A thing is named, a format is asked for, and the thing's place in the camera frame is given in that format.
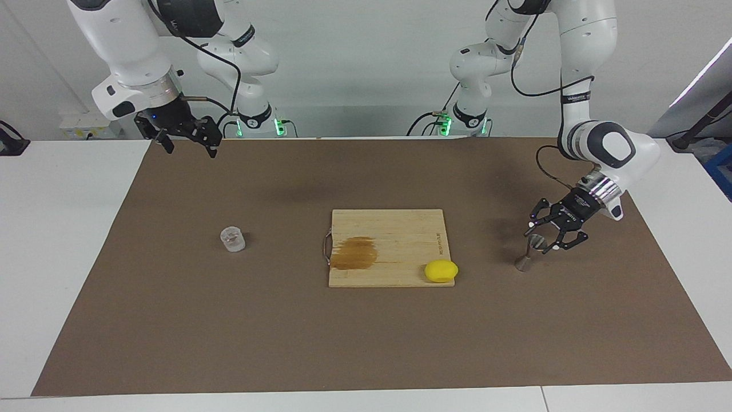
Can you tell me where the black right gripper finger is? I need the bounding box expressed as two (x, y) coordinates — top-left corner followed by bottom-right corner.
(190, 116), (223, 159)
(152, 128), (176, 155)

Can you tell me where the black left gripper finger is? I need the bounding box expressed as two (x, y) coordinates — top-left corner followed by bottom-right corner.
(524, 199), (564, 239)
(545, 228), (590, 254)

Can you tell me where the stainless steel jigger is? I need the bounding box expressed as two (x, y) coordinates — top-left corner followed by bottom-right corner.
(515, 233), (548, 272)

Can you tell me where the small clear glass cup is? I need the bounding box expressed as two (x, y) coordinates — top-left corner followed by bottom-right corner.
(220, 227), (246, 253)

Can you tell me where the yellow lemon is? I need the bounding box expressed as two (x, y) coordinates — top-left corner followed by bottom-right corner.
(424, 259), (459, 284)

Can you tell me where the black stand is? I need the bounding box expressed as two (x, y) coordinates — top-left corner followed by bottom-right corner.
(666, 94), (732, 153)

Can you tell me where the bamboo cutting board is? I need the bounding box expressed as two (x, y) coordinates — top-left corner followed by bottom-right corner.
(328, 209), (456, 288)

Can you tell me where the black desk object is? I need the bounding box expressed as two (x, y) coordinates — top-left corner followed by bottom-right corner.
(0, 120), (31, 156)

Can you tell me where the grey slanted panel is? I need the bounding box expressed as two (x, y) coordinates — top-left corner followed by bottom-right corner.
(646, 37), (732, 138)

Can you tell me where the brown table mat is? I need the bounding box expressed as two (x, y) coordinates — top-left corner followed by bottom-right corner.
(31, 136), (732, 397)

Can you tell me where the black right base cable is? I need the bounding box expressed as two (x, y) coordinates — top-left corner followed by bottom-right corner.
(214, 112), (241, 138)

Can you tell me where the black base cable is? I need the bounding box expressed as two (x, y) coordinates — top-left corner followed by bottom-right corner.
(407, 85), (461, 137)
(214, 112), (241, 138)

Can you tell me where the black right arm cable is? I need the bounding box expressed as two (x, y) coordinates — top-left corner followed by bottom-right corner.
(148, 0), (242, 115)

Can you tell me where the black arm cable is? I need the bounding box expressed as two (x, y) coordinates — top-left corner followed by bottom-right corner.
(148, 0), (242, 115)
(510, 11), (595, 191)

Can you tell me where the white wall socket box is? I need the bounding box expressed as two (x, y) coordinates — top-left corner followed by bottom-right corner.
(59, 112), (124, 140)

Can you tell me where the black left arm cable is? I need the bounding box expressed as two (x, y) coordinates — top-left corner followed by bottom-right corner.
(510, 11), (595, 191)

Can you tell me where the black left base cable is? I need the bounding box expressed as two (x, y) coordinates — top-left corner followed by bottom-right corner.
(407, 85), (461, 137)

